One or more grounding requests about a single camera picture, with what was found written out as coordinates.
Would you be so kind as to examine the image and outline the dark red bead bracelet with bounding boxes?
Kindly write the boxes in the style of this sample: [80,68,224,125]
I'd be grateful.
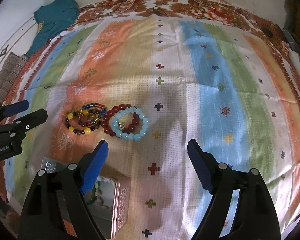
[101,103,141,137]

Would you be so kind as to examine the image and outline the light blue bead bracelet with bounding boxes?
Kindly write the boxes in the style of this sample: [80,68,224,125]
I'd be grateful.
[111,106,150,141]

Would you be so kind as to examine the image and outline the yellow and brown bead bracelet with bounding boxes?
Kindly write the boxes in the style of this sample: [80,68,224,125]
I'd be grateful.
[65,110,102,136]

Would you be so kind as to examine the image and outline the black scissors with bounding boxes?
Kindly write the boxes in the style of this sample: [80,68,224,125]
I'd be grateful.
[152,6,166,17]

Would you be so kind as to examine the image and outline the multicolour glass bead bracelet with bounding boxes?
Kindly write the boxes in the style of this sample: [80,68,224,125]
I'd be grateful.
[76,102,108,129]

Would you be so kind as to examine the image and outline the striped colourful cloth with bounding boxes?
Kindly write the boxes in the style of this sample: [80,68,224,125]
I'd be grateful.
[5,16,300,239]

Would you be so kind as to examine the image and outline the teal garment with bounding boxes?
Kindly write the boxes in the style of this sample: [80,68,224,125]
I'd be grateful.
[26,0,79,57]

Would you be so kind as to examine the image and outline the grey striped pillow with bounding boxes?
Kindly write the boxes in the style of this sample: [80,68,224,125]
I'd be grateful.
[0,52,29,105]

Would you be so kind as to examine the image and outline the silver metal tin box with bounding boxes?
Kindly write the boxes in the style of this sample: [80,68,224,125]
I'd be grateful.
[40,156,132,240]

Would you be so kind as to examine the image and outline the floral red bed sheet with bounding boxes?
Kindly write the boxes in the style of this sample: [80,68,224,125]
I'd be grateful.
[0,0,300,205]

